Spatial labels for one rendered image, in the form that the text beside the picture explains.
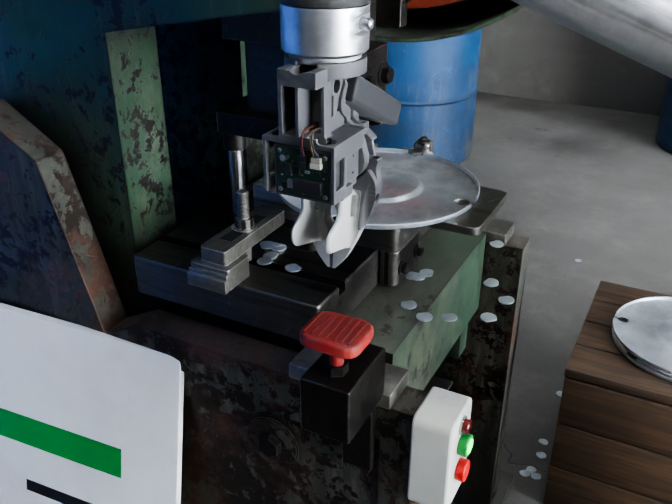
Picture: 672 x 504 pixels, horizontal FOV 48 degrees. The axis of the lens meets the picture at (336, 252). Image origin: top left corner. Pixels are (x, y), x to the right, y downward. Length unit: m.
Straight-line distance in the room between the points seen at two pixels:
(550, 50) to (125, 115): 3.54
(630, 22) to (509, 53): 3.70
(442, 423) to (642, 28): 0.46
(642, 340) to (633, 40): 0.90
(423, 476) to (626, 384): 0.64
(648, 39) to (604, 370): 0.85
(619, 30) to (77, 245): 0.75
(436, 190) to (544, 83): 3.39
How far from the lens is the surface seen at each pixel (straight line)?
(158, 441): 1.15
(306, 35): 0.62
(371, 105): 0.70
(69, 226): 1.11
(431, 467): 0.92
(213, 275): 0.97
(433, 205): 1.03
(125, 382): 1.14
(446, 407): 0.91
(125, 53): 1.06
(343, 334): 0.78
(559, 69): 4.41
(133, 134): 1.08
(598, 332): 1.61
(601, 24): 0.77
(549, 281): 2.50
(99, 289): 1.14
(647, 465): 1.58
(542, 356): 2.13
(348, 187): 0.66
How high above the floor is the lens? 1.20
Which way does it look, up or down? 28 degrees down
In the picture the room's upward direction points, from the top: straight up
